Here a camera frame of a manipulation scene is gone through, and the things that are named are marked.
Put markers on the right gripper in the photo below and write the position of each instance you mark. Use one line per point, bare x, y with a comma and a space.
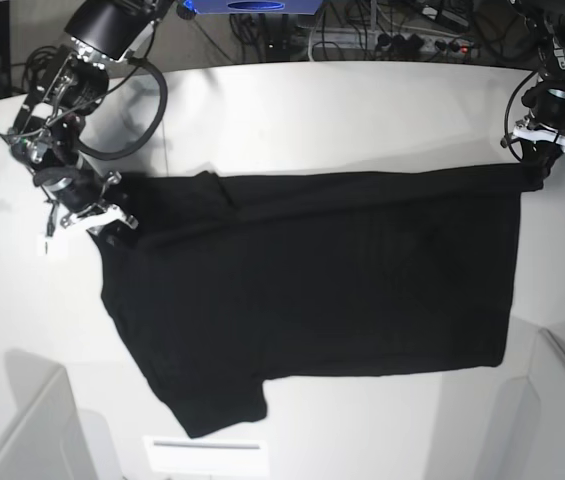
83, 200

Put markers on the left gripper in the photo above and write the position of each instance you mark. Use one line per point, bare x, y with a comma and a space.
541, 132

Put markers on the black T-shirt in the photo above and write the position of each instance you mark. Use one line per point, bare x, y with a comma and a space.
235, 281

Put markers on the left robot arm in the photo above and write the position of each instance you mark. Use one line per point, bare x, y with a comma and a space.
545, 21

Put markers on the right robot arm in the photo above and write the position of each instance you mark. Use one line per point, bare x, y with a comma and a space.
45, 136

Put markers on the white partition left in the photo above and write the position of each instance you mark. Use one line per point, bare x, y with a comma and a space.
50, 437

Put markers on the white partition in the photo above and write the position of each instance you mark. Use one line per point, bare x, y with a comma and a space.
526, 434
50, 437

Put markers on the white label plate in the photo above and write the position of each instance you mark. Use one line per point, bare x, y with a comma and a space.
207, 457

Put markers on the blue box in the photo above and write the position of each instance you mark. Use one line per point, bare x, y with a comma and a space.
208, 7

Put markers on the white partition right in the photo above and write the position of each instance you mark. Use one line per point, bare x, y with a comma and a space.
526, 434

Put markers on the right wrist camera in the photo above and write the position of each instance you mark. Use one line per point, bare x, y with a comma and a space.
53, 248

